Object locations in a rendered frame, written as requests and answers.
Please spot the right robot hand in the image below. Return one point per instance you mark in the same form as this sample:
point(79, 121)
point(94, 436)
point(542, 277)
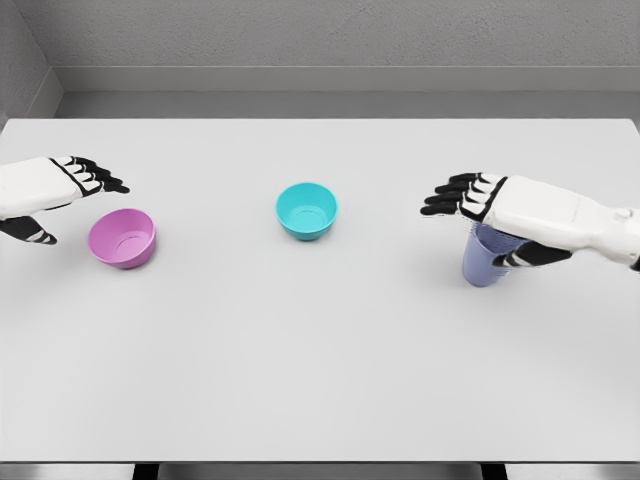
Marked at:
point(525, 212)

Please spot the teal bowl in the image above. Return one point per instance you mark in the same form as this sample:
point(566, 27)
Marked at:
point(306, 211)

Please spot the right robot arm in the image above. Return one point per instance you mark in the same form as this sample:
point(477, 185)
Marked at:
point(612, 230)

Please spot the lavender cup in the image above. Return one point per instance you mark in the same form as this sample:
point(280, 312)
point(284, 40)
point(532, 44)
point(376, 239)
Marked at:
point(481, 262)

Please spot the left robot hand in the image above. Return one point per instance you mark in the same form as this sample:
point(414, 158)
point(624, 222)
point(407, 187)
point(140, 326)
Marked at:
point(35, 187)

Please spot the pink bowl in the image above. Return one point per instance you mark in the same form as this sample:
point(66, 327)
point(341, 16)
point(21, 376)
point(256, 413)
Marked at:
point(121, 239)

